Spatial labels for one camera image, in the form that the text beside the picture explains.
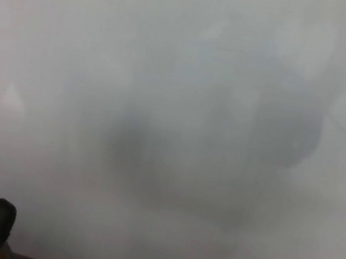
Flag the white magnetic whiteboard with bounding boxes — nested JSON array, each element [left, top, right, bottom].
[[0, 0, 346, 259]]

